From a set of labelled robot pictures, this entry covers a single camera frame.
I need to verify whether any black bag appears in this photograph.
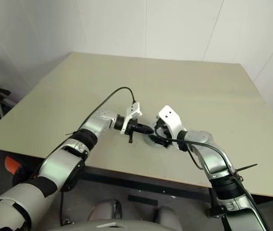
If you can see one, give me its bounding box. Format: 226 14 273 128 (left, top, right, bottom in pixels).
12 166 39 186

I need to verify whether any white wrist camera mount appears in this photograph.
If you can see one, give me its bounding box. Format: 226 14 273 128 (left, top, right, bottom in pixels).
158 105 188 143
120 102 144 135

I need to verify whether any black equipment on floor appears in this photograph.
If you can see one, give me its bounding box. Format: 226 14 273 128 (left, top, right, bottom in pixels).
0 88 16 108

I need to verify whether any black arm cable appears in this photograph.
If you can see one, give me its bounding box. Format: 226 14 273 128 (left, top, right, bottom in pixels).
59 86 137 228
178 141 267 231

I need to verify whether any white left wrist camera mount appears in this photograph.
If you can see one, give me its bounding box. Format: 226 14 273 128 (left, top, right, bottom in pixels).
120 102 144 135

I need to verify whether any black floor tape strip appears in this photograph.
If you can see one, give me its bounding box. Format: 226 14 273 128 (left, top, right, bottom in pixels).
127 194 159 206

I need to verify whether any orange object on floor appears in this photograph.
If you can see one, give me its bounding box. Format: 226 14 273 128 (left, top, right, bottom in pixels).
4 155 22 177

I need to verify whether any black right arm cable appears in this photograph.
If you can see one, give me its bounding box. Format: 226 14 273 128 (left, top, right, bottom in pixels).
178 141 267 231

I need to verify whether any dark rounded robot leg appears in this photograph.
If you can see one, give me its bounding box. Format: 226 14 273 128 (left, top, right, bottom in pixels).
88 199 123 222
152 204 183 231

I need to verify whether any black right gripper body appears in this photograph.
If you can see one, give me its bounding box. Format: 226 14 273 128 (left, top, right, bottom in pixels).
154 117 174 148

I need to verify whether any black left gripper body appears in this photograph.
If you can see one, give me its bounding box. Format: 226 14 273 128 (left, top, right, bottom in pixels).
124 116 142 144

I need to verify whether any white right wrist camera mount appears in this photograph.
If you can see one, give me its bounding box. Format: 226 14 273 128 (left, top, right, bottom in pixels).
158 105 188 143

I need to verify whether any grey robot torso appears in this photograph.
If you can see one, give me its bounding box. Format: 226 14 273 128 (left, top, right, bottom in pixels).
62 218 175 231

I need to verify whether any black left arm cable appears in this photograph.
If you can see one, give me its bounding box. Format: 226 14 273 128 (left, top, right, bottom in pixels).
59 86 137 228

